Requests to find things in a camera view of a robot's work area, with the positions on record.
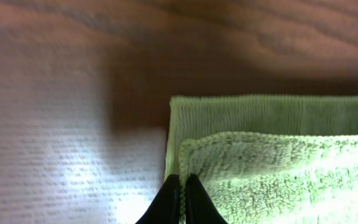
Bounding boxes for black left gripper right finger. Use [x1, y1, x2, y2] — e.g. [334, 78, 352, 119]
[185, 174, 227, 224]

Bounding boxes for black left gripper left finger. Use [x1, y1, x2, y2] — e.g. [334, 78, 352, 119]
[135, 174, 180, 224]

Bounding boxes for green microfibre cloth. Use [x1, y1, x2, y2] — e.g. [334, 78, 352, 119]
[165, 95, 358, 223]

